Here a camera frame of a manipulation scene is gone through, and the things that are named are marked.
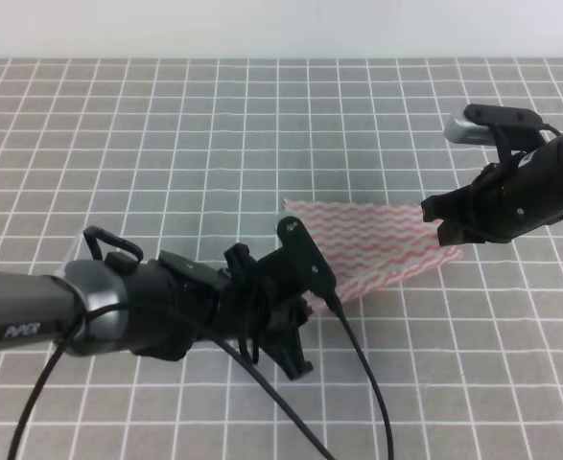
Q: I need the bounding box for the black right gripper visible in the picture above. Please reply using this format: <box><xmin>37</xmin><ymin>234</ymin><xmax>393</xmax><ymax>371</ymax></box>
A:
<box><xmin>421</xmin><ymin>157</ymin><xmax>563</xmax><ymax>246</ymax></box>

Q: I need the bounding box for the grey checked tablecloth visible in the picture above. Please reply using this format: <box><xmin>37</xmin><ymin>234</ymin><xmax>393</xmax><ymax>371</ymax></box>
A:
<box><xmin>0</xmin><ymin>57</ymin><xmax>563</xmax><ymax>459</ymax></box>

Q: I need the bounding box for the pink wavy striped towel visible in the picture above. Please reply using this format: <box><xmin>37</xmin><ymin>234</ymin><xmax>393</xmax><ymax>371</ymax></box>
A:
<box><xmin>285</xmin><ymin>199</ymin><xmax>462</xmax><ymax>304</ymax></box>

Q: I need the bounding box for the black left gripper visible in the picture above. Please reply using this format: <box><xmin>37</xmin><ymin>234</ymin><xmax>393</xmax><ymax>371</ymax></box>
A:
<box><xmin>208</xmin><ymin>243</ymin><xmax>314</xmax><ymax>381</ymax></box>

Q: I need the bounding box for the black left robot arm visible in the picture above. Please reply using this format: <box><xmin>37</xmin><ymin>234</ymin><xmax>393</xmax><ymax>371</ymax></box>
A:
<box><xmin>0</xmin><ymin>244</ymin><xmax>312</xmax><ymax>380</ymax></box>

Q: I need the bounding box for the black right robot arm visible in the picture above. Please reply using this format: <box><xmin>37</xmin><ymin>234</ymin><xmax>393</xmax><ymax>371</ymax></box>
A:
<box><xmin>421</xmin><ymin>103</ymin><xmax>563</xmax><ymax>246</ymax></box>

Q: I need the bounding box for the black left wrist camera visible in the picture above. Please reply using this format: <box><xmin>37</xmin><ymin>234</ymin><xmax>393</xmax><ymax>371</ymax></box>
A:
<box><xmin>276</xmin><ymin>214</ymin><xmax>344</xmax><ymax>317</ymax></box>

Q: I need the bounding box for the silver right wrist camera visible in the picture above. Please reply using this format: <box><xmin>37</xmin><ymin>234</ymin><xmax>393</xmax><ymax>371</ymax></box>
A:
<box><xmin>442</xmin><ymin>103</ymin><xmax>544</xmax><ymax>147</ymax></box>

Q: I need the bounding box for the black left camera cable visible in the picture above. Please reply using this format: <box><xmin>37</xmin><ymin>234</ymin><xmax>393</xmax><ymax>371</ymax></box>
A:
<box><xmin>2</xmin><ymin>267</ymin><xmax>395</xmax><ymax>460</ymax></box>

